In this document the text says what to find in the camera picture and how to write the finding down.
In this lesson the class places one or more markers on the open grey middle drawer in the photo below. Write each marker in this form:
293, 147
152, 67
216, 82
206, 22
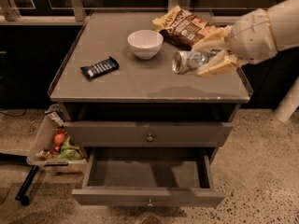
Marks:
149, 177

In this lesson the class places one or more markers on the white ceramic bowl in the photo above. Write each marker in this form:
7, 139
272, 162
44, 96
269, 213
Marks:
145, 44

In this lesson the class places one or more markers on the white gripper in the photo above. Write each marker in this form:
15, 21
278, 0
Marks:
250, 36

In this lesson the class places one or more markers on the green snack packet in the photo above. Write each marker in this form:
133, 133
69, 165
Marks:
69, 151

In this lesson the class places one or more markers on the dark blue snack bar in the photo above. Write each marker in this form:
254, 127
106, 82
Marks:
100, 69

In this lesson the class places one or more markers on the grey drawer cabinet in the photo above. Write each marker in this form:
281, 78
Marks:
140, 91

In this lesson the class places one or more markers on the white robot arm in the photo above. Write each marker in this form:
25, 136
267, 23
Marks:
284, 21

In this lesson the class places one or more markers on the clear plastic side bin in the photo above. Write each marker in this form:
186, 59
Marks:
43, 151

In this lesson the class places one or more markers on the silver redbull can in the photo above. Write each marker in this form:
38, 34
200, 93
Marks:
187, 61

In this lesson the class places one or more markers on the closed grey top drawer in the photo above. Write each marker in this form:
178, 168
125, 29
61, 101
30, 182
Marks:
148, 134

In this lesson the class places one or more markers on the yellow brown chip bag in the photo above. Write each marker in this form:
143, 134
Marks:
184, 29

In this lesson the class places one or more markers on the black wheeled stand leg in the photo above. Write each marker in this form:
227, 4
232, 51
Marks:
21, 195

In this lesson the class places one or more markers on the orange round fruit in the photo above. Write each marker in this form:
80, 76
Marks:
59, 139

